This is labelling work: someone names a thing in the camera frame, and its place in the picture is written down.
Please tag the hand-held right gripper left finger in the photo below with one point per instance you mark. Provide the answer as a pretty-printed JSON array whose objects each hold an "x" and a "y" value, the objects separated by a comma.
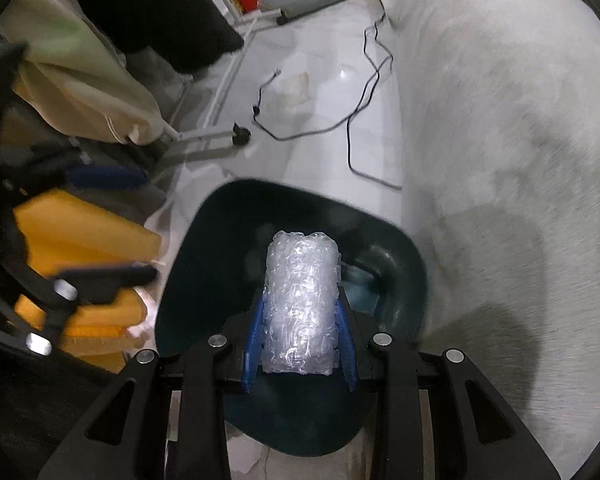
[{"x": 252, "y": 350}]

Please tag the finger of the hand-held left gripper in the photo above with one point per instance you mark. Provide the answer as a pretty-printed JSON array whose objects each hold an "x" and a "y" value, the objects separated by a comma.
[
  {"x": 105, "y": 280},
  {"x": 105, "y": 177}
]

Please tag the bed with plush cover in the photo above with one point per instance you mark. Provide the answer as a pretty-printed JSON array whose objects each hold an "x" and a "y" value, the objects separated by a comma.
[{"x": 505, "y": 135}]

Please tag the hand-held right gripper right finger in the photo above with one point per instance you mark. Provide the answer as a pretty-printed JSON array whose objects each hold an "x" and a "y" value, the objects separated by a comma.
[{"x": 349, "y": 360}]

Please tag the black hanging coat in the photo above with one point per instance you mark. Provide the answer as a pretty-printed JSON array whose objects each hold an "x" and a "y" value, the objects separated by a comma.
[{"x": 150, "y": 10}]

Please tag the bubble wrap roll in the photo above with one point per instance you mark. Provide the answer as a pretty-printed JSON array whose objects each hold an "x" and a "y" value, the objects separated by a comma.
[{"x": 300, "y": 300}]

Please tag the white clothes rack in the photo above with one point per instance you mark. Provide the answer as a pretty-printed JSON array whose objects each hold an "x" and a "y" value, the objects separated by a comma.
[{"x": 200, "y": 136}]

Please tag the dark green trash bin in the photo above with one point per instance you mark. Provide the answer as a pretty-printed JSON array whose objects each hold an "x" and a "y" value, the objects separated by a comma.
[{"x": 220, "y": 260}]

